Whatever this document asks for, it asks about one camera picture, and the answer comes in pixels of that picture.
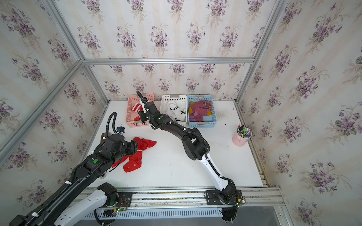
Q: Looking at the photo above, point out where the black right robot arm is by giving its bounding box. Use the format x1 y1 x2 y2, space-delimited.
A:
136 91 246 206

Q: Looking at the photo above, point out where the white plastic basket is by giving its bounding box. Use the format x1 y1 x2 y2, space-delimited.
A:
160 95 188 127

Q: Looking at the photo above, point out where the blue plastic basket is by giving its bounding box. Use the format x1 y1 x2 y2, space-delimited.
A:
187 95 217 128

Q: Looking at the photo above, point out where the pink plastic basket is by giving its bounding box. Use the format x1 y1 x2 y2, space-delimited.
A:
126 95 149 128

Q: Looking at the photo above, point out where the pink pen cup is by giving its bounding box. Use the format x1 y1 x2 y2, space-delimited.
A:
232 124 252 147

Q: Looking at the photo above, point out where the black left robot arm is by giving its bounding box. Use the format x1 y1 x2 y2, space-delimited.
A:
9 112 137 226

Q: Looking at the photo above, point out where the white ankle sock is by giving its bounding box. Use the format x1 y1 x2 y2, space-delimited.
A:
166 101 186 121

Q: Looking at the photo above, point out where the purple striped sock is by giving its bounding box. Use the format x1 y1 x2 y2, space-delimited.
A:
188 100 213 122

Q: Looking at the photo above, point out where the red white striped sock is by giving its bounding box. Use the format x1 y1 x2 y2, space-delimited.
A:
132 103 143 113

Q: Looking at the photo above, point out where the plain red sock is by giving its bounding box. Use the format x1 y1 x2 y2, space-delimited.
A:
112 137 157 168

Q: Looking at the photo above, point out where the brown plaid glasses case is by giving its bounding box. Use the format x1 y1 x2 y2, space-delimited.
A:
100 132 111 143

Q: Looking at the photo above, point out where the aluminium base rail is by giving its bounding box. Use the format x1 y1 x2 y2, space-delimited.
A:
79 186 285 211

